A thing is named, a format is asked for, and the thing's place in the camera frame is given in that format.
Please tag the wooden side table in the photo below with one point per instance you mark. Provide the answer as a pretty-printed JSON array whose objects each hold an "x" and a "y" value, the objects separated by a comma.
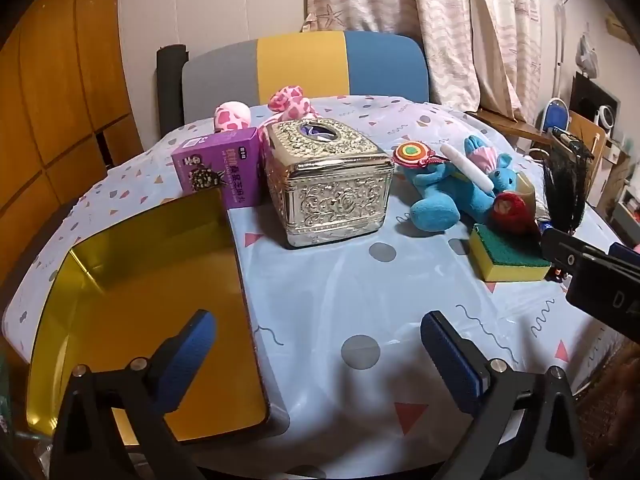
[{"x": 505, "y": 127}]

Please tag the purple snack box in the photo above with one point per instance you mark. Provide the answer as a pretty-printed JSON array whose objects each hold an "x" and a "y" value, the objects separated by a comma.
[{"x": 235, "y": 165}]

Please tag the patterned light blue tablecloth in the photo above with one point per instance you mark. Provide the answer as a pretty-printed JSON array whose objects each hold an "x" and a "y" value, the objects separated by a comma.
[{"x": 350, "y": 285}]

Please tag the red plush toy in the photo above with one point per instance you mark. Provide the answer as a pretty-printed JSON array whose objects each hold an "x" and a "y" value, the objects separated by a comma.
[{"x": 507, "y": 210}]

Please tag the blue monster plush with lollipop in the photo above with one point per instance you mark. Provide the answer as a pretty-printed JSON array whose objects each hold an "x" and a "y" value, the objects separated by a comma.
[{"x": 432, "y": 210}]

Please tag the black rolled mat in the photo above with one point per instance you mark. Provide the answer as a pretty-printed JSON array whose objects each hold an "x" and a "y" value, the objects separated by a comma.
[{"x": 170, "y": 90}]

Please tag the yellow sponge with green scourer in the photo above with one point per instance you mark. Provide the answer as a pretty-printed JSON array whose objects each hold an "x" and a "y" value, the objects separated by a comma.
[{"x": 505, "y": 265}]

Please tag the silver embossed tissue box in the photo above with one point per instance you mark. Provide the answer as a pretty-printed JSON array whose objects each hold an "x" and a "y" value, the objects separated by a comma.
[{"x": 325, "y": 195}]

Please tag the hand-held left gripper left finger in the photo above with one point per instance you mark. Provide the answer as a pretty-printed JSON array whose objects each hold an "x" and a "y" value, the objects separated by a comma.
[{"x": 192, "y": 360}]

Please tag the small blue chair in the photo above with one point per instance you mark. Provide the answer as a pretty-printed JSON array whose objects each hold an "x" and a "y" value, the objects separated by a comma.
[{"x": 554, "y": 116}]

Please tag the wooden cabinet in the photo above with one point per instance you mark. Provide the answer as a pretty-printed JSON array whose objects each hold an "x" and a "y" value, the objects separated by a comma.
[{"x": 60, "y": 85}]

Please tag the glass side table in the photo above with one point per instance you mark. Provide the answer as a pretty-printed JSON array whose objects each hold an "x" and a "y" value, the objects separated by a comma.
[{"x": 10, "y": 400}]

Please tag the gold-lined tray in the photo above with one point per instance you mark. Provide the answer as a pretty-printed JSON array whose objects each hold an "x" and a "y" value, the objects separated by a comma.
[{"x": 150, "y": 280}]

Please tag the grey yellow blue chair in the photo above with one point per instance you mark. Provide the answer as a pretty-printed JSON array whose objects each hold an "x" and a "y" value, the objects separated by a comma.
[{"x": 300, "y": 65}]

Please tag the patterned beige curtain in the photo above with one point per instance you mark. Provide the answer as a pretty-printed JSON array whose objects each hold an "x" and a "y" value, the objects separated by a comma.
[{"x": 450, "y": 35}]

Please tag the pink spotted plush toy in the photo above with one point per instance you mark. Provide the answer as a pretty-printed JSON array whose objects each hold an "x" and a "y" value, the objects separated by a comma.
[{"x": 232, "y": 115}]

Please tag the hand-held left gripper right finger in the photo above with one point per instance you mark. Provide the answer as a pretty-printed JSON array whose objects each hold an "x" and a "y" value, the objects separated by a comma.
[{"x": 450, "y": 360}]

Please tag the white foam sponge block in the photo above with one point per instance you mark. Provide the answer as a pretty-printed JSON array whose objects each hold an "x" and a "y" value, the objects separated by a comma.
[{"x": 467, "y": 167}]

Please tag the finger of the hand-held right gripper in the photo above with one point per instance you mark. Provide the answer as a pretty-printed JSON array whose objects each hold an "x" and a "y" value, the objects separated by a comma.
[
  {"x": 570, "y": 257},
  {"x": 627, "y": 256}
]

